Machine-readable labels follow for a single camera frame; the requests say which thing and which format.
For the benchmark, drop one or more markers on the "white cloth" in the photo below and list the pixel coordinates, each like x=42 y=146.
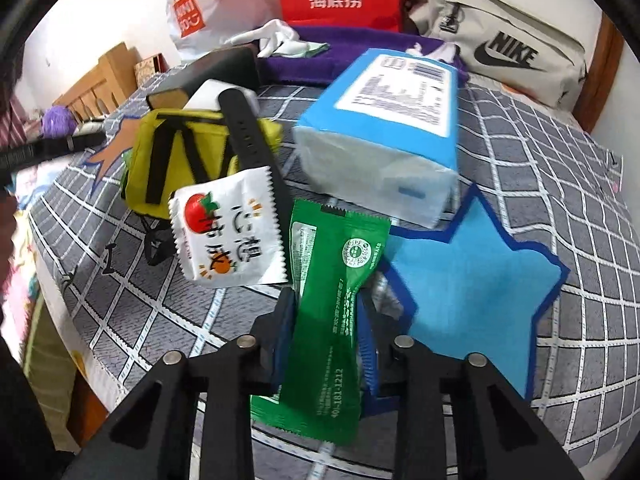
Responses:
x=280 y=35

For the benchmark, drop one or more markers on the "purple fuzzy toy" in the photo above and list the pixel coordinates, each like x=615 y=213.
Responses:
x=57 y=121

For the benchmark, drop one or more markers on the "grey waist bag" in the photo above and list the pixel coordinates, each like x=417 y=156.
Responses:
x=500 y=30

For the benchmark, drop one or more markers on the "illustrated notebook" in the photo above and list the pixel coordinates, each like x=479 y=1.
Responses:
x=147 y=67

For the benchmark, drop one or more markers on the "dark green tin box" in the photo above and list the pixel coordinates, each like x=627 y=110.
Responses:
x=220 y=70

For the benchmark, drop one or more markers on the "blue tissue pack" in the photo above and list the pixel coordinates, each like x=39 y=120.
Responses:
x=375 y=160

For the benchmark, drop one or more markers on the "green snack packet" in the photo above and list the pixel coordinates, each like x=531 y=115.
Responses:
x=325 y=310

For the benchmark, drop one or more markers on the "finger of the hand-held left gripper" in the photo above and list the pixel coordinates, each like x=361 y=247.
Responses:
x=50 y=149

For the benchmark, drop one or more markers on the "white sachet with tomato print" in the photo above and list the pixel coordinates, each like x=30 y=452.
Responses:
x=225 y=240

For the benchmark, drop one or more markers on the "wooden headboard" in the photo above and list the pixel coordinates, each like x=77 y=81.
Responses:
x=110 y=75

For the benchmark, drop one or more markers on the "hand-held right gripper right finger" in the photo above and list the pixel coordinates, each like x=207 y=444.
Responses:
x=365 y=346

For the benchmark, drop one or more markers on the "wooden door frame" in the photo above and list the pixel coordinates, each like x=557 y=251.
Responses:
x=605 y=70

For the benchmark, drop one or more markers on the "grey checked blanket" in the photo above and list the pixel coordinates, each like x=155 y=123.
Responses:
x=525 y=160

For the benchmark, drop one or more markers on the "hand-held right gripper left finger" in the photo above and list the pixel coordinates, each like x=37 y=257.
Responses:
x=282 y=341

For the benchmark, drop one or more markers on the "blue paper star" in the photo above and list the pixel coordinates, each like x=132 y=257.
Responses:
x=465 y=285

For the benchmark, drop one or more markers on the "brown paper star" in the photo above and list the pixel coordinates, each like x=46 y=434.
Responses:
x=112 y=152

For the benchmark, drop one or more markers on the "colourful printed cloth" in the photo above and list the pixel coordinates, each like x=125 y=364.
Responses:
x=22 y=260

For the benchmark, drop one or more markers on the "white plastic shopping bag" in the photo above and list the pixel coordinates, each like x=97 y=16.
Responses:
x=220 y=0

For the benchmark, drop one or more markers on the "purple towel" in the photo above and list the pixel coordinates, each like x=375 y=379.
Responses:
x=310 y=67

